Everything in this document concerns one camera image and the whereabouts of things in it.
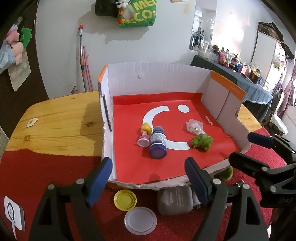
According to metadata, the small white sticker tag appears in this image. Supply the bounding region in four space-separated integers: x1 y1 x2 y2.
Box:
26 118 38 128

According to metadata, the small pink yellow bottle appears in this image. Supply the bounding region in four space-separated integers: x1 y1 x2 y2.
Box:
137 123 152 148

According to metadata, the clear small plastic box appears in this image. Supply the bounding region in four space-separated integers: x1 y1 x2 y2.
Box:
186 119 204 135

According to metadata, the orange white cardboard box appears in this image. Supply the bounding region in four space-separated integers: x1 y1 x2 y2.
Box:
98 62 250 190

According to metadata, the green fuzzy scrunchie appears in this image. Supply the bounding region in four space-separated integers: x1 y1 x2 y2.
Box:
191 133 213 151
217 166 234 181

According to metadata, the green plush toy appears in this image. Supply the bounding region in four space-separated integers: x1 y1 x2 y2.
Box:
20 28 32 49

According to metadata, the purple ink bottle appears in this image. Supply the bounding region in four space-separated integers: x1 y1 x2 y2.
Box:
149 126 167 159

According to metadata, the dark cloth side table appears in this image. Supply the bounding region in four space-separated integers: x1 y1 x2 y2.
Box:
191 55 273 122

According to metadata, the black hanging bag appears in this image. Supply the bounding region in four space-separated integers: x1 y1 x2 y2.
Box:
94 0 118 18

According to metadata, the red knitted table cloth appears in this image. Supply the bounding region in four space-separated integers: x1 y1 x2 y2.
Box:
1 145 286 240

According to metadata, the grey earbuds case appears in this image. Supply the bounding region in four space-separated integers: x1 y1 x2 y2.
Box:
158 186 194 215

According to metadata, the yellow plastic lid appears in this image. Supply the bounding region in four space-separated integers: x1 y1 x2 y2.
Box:
113 189 137 211

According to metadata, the white cabinet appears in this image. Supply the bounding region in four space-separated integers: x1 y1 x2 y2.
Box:
251 32 285 92

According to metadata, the white fluffy star clip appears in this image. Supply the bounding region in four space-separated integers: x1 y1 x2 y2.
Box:
191 187 201 208

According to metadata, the white small device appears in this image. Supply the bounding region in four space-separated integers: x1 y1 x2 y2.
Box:
4 196 26 239

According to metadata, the silver orange broom handle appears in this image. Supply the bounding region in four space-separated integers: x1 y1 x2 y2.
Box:
79 25 87 92

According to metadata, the clear round plastic lid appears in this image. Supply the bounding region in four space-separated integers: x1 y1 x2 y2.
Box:
124 207 157 236

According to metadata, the pink plush toy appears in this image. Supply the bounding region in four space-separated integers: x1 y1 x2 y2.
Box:
6 28 23 65

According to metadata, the green shopping bag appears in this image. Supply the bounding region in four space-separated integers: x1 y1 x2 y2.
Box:
115 0 157 28

